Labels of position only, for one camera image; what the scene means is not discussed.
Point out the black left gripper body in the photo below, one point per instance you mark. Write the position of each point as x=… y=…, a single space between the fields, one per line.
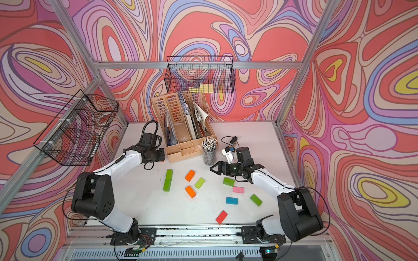
x=157 y=155

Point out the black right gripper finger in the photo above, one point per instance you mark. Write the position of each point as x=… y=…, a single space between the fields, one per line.
x=215 y=170
x=219 y=164

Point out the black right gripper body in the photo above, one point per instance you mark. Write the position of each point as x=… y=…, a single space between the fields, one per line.
x=234 y=169

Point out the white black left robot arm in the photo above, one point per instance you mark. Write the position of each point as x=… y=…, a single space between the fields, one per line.
x=94 y=195

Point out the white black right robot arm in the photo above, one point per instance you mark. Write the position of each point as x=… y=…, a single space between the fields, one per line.
x=298 y=217

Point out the light green block centre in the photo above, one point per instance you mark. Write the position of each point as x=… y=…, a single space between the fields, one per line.
x=199 y=183

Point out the pink block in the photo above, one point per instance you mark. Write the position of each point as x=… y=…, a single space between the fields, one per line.
x=238 y=190

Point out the grey stapler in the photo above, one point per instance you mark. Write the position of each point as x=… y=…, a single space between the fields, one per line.
x=233 y=140

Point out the orange block upper centre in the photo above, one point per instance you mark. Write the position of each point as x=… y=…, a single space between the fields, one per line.
x=190 y=175

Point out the orange block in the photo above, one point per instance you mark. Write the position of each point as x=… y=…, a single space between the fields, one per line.
x=190 y=175
x=190 y=191

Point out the teal block lower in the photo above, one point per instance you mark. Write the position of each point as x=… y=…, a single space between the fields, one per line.
x=231 y=200

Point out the orange block lower centre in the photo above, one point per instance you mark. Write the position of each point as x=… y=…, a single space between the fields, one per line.
x=190 y=191

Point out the red block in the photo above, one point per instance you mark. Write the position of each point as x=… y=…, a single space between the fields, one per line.
x=221 y=217

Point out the beige plastic file organizer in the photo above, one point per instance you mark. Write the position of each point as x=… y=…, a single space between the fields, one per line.
x=185 y=123

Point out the yellow sticky notes pad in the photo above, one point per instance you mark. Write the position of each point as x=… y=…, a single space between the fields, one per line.
x=202 y=88

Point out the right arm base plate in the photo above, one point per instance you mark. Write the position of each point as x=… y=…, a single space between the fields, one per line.
x=255 y=235

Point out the black wire basket left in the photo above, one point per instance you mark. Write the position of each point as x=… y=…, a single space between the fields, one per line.
x=74 y=135

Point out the black wire basket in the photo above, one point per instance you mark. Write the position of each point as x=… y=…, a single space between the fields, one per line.
x=184 y=71
x=74 y=135

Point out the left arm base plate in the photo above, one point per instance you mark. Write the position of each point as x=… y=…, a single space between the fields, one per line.
x=143 y=236

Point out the black wire basket back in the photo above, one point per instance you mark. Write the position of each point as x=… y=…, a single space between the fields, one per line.
x=184 y=71

